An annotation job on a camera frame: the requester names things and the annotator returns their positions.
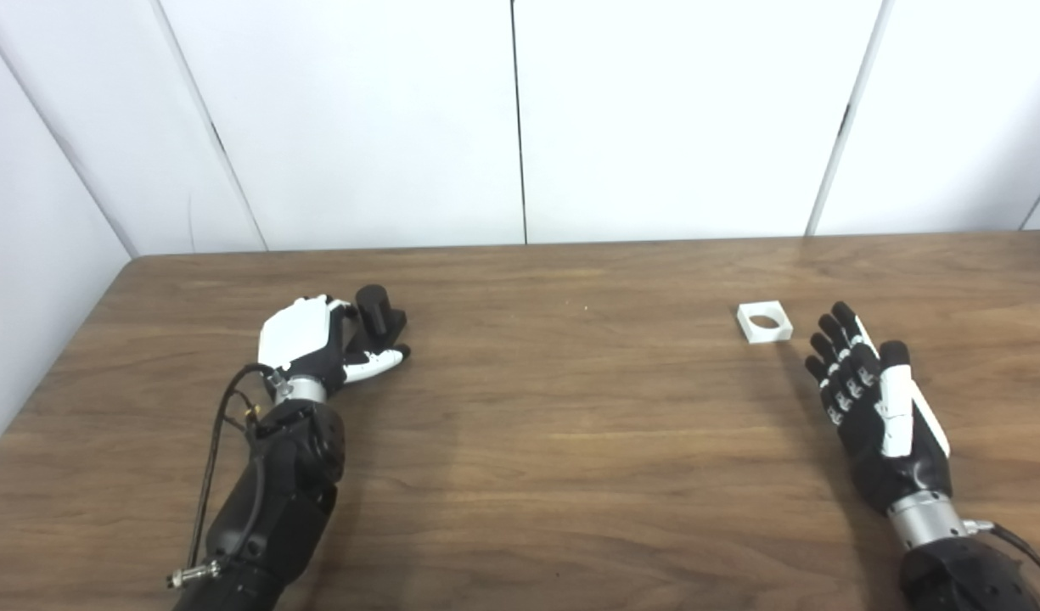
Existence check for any white square piece with hole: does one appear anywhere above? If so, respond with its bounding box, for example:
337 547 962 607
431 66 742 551
736 300 794 345

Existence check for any thick black left wrist cable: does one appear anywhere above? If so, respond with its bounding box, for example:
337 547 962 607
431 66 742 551
166 363 276 591

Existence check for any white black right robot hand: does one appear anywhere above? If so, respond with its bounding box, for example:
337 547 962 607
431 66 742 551
805 301 953 514

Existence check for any thin black yellow-tipped wire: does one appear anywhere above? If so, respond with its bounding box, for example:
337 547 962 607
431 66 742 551
217 389 262 435

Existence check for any black peg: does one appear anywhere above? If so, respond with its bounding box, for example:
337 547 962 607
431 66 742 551
350 284 408 353

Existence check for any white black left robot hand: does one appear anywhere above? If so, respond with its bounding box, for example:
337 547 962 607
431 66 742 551
258 294 411 398

